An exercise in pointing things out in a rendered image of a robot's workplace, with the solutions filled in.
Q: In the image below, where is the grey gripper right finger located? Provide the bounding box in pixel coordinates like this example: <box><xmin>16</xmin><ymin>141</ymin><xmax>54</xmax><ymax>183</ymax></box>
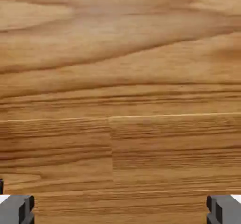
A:
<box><xmin>206</xmin><ymin>194</ymin><xmax>241</xmax><ymax>224</ymax></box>

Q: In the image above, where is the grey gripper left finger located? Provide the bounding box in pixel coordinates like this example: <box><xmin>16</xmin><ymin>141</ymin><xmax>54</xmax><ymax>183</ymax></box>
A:
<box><xmin>0</xmin><ymin>194</ymin><xmax>35</xmax><ymax>224</ymax></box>

